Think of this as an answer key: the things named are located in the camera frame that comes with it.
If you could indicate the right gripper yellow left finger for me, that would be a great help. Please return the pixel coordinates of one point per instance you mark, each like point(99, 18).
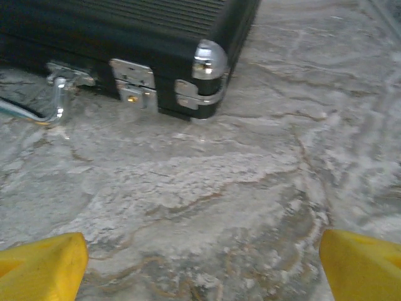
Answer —
point(44, 269)

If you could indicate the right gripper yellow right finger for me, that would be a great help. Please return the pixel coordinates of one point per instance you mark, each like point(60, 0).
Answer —
point(363, 269)

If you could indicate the black hard case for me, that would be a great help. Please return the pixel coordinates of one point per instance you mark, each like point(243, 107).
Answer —
point(125, 37)

